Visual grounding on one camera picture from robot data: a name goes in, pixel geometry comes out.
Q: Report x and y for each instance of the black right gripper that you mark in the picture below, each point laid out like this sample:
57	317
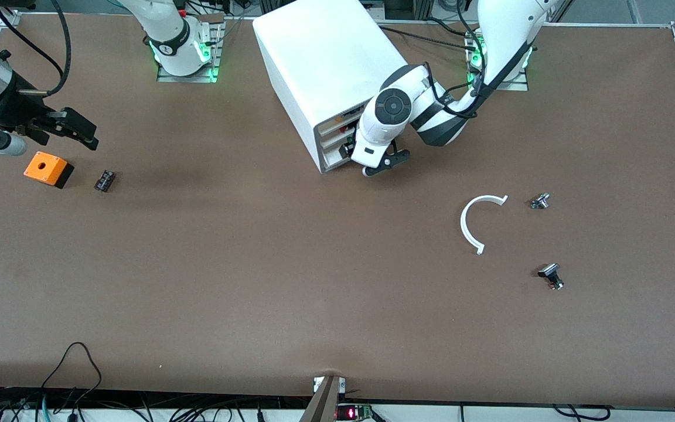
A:
10	111

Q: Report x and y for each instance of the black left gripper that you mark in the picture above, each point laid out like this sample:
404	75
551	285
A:
350	146

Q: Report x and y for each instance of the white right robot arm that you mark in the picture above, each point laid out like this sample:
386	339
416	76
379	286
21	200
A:
167	35

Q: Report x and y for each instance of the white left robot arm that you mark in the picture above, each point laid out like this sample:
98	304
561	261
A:
393	108

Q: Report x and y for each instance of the upper metal button part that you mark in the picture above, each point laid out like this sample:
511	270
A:
540	202

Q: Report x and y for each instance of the black terminal block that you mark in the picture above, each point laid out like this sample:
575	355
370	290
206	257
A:
105	180

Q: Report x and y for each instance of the black pushbutton with square white cap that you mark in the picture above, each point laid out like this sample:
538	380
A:
548	271

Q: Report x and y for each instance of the small device with red display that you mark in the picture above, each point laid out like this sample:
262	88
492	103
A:
352	412

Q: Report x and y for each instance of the orange button enclosure box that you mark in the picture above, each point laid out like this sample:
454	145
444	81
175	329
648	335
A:
44	167

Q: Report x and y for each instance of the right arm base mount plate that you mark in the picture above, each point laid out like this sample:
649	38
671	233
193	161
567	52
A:
197	77

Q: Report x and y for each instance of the white semicircular plastic bracket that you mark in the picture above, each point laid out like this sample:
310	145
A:
463	224

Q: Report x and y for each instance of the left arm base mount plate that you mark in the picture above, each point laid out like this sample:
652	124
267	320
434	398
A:
516	87

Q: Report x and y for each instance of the metal camera post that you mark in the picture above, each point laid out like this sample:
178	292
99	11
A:
326	401

